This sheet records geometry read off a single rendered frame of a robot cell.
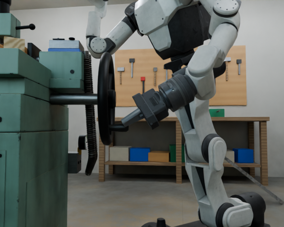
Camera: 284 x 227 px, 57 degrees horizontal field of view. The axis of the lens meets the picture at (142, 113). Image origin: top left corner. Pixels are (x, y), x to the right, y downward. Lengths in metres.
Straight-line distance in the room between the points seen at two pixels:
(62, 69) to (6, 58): 0.24
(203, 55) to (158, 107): 0.19
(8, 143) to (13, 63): 0.18
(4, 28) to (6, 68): 0.28
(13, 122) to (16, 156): 0.08
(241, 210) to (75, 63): 1.04
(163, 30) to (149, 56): 3.01
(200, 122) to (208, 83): 0.52
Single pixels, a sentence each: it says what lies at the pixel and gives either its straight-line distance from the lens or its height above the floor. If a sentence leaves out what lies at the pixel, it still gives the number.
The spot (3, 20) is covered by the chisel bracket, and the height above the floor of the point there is 1.04.
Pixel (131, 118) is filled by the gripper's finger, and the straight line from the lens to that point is 0.72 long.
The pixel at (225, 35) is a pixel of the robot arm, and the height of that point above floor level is 1.00.
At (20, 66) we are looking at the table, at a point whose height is 0.86.
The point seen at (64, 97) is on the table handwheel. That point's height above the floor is 0.81.
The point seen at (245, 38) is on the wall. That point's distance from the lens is 4.40.
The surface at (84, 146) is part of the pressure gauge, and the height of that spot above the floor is 0.65.
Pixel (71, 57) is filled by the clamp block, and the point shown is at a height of 0.94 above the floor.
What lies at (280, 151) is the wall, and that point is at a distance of 4.35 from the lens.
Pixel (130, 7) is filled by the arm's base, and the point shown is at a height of 1.33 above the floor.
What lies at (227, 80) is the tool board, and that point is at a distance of 4.16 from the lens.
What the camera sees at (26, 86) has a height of 0.82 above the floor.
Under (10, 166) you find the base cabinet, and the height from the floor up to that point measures 0.63.
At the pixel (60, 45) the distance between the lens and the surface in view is 0.90.
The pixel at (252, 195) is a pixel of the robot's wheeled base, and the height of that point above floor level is 0.35.
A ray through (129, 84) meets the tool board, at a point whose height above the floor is 1.38.
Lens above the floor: 0.72
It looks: 3 degrees up
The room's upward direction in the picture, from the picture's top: straight up
